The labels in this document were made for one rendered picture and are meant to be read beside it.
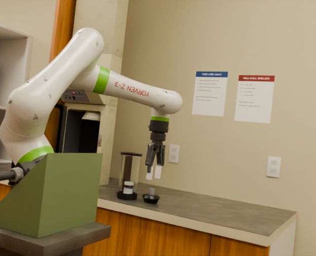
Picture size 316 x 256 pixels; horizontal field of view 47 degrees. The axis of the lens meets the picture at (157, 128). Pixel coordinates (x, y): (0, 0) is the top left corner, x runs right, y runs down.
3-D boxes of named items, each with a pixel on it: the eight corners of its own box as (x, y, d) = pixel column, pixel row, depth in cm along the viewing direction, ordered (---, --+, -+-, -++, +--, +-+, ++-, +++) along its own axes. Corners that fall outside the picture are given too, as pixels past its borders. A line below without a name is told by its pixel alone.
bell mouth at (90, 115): (94, 120, 241) (94, 112, 241) (115, 122, 232) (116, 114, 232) (75, 118, 225) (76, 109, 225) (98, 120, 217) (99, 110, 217)
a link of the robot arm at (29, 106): (0, 92, 104) (84, 15, 142) (-5, 126, 116) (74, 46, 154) (40, 115, 105) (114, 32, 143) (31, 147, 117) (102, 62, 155)
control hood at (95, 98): (64, 101, 229) (66, 86, 229) (106, 104, 213) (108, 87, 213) (50, 99, 219) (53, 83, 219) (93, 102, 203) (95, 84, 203)
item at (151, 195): (147, 199, 185) (148, 186, 185) (163, 202, 180) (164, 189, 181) (137, 201, 177) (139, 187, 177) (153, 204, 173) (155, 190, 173)
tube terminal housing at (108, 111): (82, 175, 250) (95, 63, 251) (121, 183, 234) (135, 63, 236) (56, 177, 228) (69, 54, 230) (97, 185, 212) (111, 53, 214)
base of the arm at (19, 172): (9, 173, 101) (0, 156, 103) (-15, 204, 107) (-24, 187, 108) (76, 163, 123) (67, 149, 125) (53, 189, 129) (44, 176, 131)
